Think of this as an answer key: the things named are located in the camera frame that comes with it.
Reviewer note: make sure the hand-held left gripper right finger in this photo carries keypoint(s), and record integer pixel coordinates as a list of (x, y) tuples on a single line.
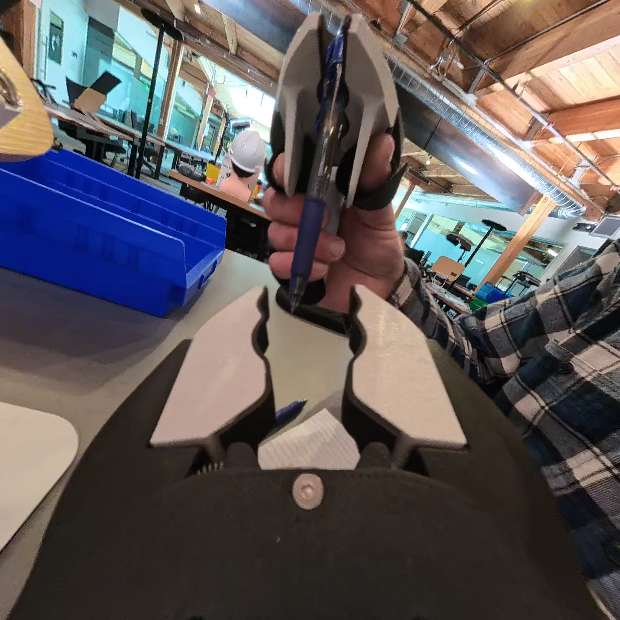
[(402, 378)]

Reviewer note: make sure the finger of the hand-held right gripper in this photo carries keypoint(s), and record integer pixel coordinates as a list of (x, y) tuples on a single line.
[(296, 116), (375, 101)]

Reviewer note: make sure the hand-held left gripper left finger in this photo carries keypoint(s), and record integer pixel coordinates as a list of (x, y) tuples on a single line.
[(218, 368)]

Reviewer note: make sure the blue ballpoint pen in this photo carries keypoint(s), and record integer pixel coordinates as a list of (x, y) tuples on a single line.
[(305, 232)]

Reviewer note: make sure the lined white notepad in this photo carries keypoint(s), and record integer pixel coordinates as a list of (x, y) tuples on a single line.
[(310, 445)]

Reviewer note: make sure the person's right hand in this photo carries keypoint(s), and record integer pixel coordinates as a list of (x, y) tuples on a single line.
[(368, 247)]

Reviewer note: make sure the white hard hat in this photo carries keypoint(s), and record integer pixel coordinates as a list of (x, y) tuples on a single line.
[(248, 147)]

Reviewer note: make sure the pink mannequin head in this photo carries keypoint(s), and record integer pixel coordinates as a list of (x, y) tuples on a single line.
[(240, 184)]

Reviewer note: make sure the small green bin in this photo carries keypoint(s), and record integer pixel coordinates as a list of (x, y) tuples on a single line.
[(480, 304)]

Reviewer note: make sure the long wooden work table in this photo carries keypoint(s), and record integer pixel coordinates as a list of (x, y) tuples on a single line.
[(213, 186)]

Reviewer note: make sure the small blue bin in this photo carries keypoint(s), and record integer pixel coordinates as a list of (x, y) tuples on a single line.
[(490, 293)]

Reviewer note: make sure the blue plastic storage bin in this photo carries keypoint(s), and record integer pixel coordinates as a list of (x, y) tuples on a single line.
[(97, 227)]

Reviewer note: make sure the open cardboard box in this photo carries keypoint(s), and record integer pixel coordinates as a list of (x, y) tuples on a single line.
[(89, 94)]

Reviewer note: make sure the white rounded board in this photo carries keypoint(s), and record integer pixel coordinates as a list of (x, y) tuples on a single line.
[(29, 460)]

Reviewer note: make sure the yellow wooden board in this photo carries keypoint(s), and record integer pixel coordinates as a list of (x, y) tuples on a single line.
[(24, 116)]

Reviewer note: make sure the large black ventilation duct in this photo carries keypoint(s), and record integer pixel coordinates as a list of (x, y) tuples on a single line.
[(460, 145)]

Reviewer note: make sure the silver ribbed ventilation duct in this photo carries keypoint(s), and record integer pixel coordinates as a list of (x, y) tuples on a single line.
[(484, 131)]

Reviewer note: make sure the wall poster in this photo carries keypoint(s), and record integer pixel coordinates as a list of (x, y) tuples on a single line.
[(55, 38)]

